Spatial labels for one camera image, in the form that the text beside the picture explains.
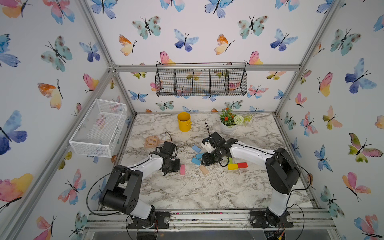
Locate yellow cup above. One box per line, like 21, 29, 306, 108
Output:
177, 112, 192, 132

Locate aluminium front rail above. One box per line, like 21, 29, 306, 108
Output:
154, 208, 337, 231

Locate pink block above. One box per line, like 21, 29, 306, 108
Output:
180, 165, 186, 176

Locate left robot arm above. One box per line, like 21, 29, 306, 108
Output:
99, 141, 181, 228

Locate red block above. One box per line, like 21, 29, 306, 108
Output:
237, 163, 248, 169

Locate light blue block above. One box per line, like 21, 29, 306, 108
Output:
196, 153, 204, 160
192, 145, 201, 153

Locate light blue block middle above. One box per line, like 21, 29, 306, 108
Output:
196, 153, 204, 160

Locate natural wood block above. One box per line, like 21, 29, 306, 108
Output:
199, 165, 209, 175

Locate blue block lower left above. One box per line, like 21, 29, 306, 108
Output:
191, 158, 201, 166

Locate black wire wall basket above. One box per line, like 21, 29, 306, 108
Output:
152, 63, 248, 97

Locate potted flower plant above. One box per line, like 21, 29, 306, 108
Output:
220, 108, 253, 135

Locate white mesh wall basket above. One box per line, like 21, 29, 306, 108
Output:
69, 99, 127, 158

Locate yellow block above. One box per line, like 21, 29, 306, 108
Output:
228, 164, 239, 171

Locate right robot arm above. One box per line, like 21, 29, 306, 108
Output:
202, 132, 301, 229

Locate pink plastic scoop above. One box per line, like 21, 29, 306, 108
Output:
144, 136, 164, 149

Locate light blue block upper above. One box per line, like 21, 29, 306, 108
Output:
192, 145, 201, 153

